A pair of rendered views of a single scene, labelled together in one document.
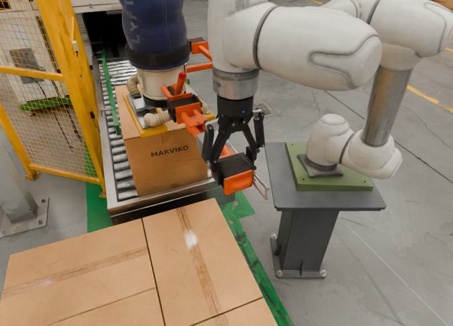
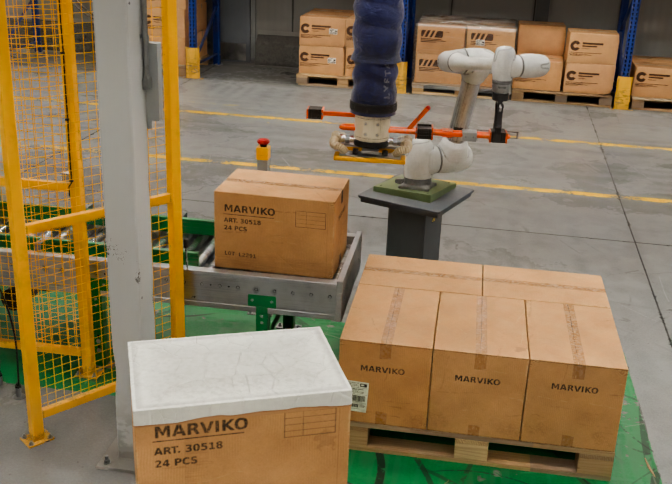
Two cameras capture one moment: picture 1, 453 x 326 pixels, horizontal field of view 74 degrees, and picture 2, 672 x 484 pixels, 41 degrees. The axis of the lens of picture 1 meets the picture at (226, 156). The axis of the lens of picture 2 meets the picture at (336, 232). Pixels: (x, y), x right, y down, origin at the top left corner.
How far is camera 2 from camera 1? 414 cm
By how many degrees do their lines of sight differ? 54
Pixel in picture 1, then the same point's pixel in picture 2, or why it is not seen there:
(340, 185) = (445, 188)
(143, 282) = (431, 294)
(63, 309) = (427, 323)
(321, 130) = (422, 149)
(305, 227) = (428, 249)
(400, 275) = not seen: hidden behind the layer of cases
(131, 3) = (389, 73)
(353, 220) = not seen: hidden behind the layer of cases
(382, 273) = not seen: hidden behind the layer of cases
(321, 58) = (543, 66)
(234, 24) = (516, 62)
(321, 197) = (445, 199)
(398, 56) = (482, 75)
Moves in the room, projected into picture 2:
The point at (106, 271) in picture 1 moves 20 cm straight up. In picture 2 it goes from (406, 304) to (409, 265)
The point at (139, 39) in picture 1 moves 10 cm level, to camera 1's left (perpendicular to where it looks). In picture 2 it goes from (389, 95) to (379, 99)
